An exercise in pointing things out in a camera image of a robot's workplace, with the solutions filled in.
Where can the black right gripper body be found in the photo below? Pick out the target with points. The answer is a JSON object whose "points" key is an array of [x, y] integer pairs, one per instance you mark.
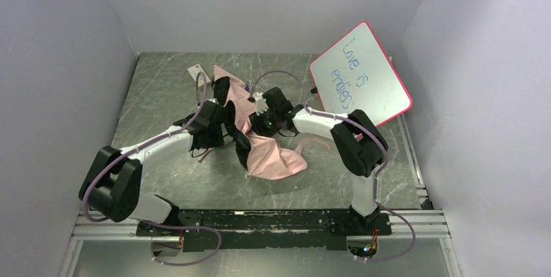
{"points": [[256, 124]]}

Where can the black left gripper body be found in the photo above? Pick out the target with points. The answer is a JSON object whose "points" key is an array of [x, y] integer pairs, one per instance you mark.
{"points": [[232, 116]]}

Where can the pink and black folding umbrella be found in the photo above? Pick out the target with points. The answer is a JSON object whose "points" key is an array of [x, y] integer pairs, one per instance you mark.
{"points": [[265, 158]]}

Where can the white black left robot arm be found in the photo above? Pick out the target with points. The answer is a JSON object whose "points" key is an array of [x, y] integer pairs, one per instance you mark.
{"points": [[112, 187]]}

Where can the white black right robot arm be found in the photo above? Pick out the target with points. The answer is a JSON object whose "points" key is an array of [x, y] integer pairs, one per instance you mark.
{"points": [[361, 147]]}

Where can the small white card box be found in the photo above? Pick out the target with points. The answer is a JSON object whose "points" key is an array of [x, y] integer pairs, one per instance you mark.
{"points": [[200, 76]]}

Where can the red framed whiteboard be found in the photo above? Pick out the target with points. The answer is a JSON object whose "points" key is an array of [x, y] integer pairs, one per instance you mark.
{"points": [[356, 73]]}

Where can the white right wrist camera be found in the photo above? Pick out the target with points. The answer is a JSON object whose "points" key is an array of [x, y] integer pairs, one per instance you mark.
{"points": [[260, 103]]}

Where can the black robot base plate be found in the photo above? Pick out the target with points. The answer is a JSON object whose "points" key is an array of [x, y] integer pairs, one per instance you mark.
{"points": [[257, 229]]}

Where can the aluminium frame rail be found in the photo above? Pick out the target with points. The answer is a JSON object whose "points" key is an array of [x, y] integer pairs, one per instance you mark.
{"points": [[419, 245]]}

